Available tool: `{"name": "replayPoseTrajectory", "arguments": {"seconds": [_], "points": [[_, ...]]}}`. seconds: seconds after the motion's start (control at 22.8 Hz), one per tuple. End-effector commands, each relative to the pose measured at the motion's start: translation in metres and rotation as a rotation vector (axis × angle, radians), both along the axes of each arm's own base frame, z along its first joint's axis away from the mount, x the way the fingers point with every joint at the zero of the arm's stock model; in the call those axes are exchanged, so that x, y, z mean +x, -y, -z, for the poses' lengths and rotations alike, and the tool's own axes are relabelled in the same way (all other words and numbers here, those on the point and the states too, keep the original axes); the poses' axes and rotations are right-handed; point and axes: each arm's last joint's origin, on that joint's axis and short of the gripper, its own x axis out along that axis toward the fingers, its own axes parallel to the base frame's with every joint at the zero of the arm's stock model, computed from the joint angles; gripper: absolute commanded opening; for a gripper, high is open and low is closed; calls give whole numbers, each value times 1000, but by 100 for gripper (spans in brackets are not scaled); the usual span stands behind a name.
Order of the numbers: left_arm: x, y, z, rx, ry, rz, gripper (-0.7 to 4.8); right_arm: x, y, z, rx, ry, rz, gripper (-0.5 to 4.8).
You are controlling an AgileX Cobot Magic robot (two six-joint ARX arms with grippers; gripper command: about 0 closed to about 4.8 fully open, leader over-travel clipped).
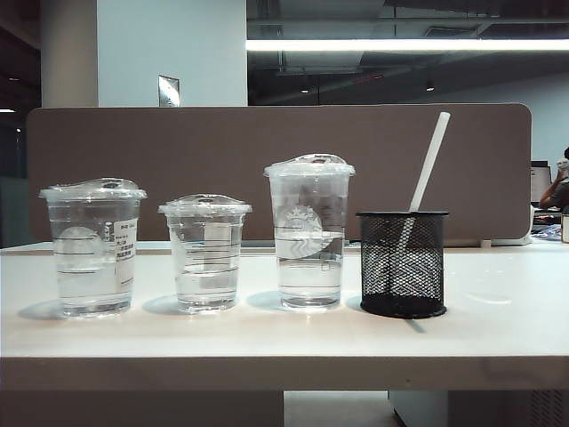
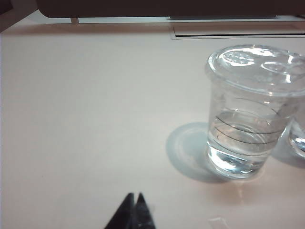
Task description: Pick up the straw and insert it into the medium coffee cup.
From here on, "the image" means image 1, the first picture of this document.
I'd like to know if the white paper straw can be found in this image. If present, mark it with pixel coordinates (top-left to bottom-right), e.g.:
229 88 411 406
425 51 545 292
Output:
390 110 451 290

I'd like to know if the tall clear plastic cup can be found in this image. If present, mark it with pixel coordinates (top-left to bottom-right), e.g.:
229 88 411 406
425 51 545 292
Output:
262 153 357 311

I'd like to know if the small clear plastic cup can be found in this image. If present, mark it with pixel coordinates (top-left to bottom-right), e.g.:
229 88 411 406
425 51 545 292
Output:
157 193 253 316

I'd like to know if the medium clear cup with label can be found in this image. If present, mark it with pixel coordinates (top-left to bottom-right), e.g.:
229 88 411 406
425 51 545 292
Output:
38 177 148 319

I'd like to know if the brown desk divider panel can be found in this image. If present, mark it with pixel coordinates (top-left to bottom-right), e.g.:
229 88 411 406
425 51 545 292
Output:
25 103 533 244

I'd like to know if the black mesh pen holder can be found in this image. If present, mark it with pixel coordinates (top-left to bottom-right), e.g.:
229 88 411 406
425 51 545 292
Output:
355 210 450 319

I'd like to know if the long ceiling light strip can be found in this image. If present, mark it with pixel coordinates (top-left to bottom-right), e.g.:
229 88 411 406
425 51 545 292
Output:
245 38 569 52

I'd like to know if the white divider foot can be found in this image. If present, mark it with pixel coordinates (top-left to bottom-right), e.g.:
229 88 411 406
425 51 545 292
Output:
482 230 533 249

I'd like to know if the background computer monitor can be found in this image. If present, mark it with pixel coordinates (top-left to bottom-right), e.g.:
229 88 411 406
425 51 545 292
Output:
531 162 552 206

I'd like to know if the seated person in background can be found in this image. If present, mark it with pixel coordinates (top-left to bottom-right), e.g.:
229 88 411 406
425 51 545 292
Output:
539 146 569 211

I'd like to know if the silver wall sign plate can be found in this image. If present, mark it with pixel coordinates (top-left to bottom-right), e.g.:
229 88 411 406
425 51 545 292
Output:
157 74 181 109

